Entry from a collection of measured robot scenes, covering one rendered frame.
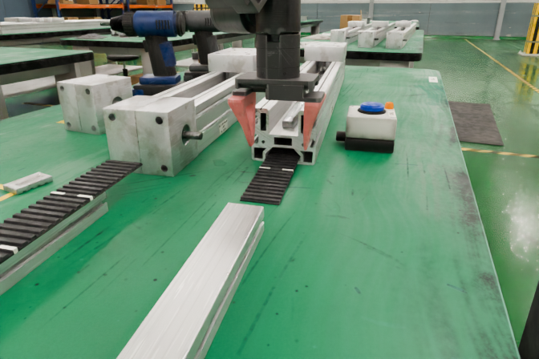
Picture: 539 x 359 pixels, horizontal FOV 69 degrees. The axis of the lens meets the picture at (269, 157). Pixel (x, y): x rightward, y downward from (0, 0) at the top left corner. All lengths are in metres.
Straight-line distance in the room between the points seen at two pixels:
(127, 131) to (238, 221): 0.26
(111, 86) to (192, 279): 0.56
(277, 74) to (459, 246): 0.28
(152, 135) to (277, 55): 0.21
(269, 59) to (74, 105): 0.45
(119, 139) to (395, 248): 0.39
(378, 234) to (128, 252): 0.26
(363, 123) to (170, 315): 0.46
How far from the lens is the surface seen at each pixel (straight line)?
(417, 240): 0.44
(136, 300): 0.36
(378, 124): 0.66
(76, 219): 0.46
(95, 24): 5.28
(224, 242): 0.36
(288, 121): 0.63
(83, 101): 0.81
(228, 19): 0.55
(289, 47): 0.50
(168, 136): 0.55
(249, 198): 0.49
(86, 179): 0.52
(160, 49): 1.01
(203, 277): 0.32
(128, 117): 0.58
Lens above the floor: 1.01
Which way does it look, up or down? 21 degrees down
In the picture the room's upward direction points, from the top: straight up
